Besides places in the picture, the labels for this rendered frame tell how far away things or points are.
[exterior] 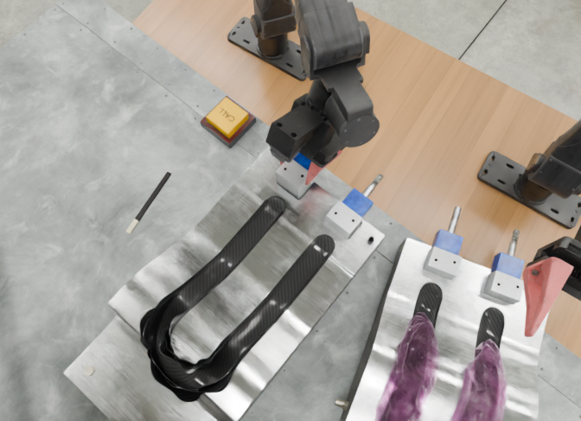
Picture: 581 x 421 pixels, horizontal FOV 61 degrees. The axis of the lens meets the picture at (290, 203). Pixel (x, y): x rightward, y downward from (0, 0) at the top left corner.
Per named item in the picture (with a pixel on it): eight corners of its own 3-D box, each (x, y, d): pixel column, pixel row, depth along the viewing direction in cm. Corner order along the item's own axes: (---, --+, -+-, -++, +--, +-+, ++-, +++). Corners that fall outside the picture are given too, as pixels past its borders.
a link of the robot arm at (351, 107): (390, 137, 68) (399, 66, 59) (332, 154, 67) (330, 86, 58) (358, 85, 75) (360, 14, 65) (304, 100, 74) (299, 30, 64)
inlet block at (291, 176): (322, 131, 91) (323, 117, 86) (344, 147, 90) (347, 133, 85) (277, 183, 88) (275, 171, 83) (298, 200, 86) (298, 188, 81)
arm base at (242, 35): (304, 60, 97) (323, 35, 99) (221, 14, 101) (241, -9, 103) (303, 83, 105) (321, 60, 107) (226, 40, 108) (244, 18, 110)
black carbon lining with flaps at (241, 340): (271, 194, 88) (270, 173, 79) (343, 251, 85) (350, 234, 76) (130, 351, 79) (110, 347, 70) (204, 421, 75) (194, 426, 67)
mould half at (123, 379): (269, 167, 98) (267, 134, 85) (375, 249, 92) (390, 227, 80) (78, 373, 84) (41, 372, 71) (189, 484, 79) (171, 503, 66)
